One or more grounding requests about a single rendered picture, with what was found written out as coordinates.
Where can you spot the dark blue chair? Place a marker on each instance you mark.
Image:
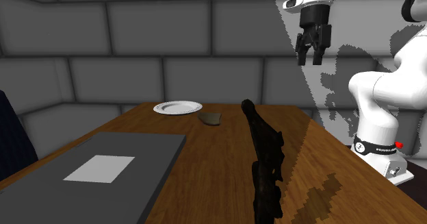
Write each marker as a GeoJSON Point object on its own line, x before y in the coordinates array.
{"type": "Point", "coordinates": [13, 143]}

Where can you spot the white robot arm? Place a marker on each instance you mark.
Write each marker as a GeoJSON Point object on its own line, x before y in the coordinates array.
{"type": "Point", "coordinates": [380, 116]}

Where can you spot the white plate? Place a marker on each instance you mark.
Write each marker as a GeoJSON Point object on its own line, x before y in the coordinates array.
{"type": "Point", "coordinates": [177, 107]}

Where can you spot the long black knobbly object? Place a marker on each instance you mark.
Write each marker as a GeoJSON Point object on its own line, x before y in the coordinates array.
{"type": "Point", "coordinates": [267, 150]}

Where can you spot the brown wooden table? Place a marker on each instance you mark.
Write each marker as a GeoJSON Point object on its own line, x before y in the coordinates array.
{"type": "Point", "coordinates": [216, 170]}

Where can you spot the closed grey laptop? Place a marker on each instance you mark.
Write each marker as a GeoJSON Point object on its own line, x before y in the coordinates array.
{"type": "Point", "coordinates": [100, 196]}

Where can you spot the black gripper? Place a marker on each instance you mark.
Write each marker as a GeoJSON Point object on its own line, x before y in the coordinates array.
{"type": "Point", "coordinates": [313, 18]}

